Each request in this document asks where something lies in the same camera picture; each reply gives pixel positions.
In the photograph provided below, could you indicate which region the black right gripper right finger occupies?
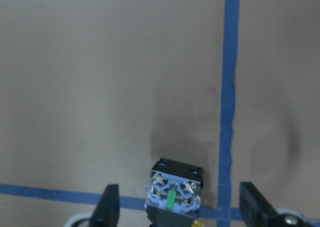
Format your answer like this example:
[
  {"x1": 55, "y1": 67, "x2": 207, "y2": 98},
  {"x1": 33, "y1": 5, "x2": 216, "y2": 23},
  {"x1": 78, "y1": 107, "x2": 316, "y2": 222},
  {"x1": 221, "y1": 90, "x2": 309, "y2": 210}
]
[{"x1": 239, "y1": 181, "x2": 282, "y2": 227}]

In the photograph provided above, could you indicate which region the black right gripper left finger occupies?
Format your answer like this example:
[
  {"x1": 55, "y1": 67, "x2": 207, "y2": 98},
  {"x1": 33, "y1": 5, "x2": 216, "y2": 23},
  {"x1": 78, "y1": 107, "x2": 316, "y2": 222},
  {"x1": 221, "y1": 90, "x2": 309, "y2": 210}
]
[{"x1": 89, "y1": 184, "x2": 120, "y2": 227}]

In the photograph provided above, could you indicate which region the yellow push button switch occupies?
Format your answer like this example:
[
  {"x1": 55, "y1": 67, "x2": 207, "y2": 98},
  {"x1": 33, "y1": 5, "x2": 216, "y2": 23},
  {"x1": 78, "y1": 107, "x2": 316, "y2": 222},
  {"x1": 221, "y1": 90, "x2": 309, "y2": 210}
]
[{"x1": 144, "y1": 157, "x2": 204, "y2": 227}]

